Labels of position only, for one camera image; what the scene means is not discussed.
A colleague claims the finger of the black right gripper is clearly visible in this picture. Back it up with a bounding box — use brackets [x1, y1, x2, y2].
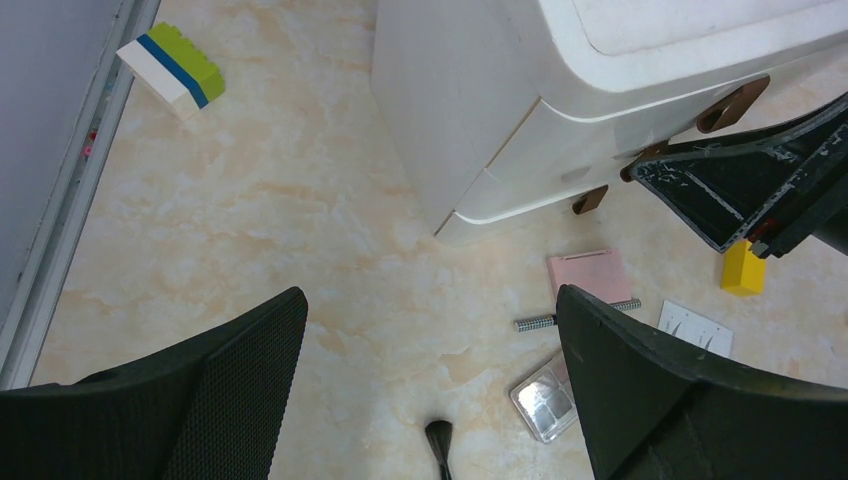
[629, 95, 847, 253]

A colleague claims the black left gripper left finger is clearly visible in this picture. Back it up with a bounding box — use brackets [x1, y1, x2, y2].
[1, 287, 308, 479]

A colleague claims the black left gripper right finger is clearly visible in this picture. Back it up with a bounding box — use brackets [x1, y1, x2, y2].
[556, 285, 847, 479]

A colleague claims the brown eyeshadow palette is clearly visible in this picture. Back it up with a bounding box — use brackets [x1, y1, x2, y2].
[509, 351, 578, 444]

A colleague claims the pink compact case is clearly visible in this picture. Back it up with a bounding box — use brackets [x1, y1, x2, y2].
[546, 249, 632, 304]

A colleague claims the white plastic drawer organizer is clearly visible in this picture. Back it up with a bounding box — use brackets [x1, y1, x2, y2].
[371, 1, 847, 245]

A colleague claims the black makeup brush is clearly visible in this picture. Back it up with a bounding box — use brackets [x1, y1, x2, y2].
[425, 419, 453, 480]

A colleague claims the yellow rectangular toy block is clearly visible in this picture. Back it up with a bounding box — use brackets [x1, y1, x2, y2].
[720, 240, 767, 297]

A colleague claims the white false eyelash card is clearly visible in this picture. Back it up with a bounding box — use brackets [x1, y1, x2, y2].
[658, 300, 734, 358]

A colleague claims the silver eyeliner pencil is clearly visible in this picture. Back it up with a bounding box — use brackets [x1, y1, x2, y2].
[514, 298, 642, 333]

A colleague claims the green blue white toy block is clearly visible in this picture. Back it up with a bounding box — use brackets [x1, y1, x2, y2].
[117, 22, 226, 120]

